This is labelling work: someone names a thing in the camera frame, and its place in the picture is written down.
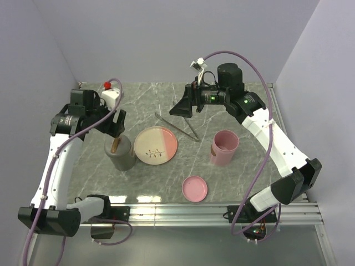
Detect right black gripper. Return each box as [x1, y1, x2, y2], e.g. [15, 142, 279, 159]
[170, 76, 230, 118]

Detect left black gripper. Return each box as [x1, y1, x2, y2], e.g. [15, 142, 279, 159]
[87, 96, 126, 137]

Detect grey round lid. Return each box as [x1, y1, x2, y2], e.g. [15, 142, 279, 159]
[104, 135, 135, 158]

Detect grey cylindrical container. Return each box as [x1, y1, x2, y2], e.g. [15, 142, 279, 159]
[105, 149, 136, 171]

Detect metal tongs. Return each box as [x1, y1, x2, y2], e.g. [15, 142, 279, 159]
[154, 111, 201, 142]

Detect pink round lid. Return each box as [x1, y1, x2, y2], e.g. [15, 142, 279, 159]
[182, 176, 208, 202]

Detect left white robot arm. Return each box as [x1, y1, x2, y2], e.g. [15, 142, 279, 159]
[18, 88, 126, 237]

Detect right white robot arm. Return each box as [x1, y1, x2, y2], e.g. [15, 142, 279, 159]
[169, 59, 322, 222]

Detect pink and cream plate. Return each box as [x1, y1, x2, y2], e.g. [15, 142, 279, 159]
[134, 126, 178, 165]

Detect pink cylindrical container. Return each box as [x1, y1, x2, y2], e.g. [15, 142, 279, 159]
[210, 130, 239, 166]

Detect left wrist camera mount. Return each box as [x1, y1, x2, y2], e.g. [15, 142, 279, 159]
[100, 80, 124, 111]

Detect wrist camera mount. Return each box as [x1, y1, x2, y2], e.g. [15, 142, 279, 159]
[100, 80, 124, 111]
[190, 57, 207, 85]

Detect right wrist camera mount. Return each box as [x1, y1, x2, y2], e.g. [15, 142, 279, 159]
[190, 57, 207, 85]

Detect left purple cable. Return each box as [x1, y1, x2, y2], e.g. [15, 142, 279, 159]
[21, 78, 134, 266]

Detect purple cable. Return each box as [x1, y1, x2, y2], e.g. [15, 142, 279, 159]
[21, 78, 134, 266]
[202, 50, 282, 244]

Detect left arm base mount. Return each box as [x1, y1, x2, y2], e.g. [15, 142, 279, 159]
[89, 206, 130, 240]

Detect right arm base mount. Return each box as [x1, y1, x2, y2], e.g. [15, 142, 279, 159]
[222, 203, 281, 245]

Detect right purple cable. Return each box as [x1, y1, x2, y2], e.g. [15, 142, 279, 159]
[202, 50, 282, 244]

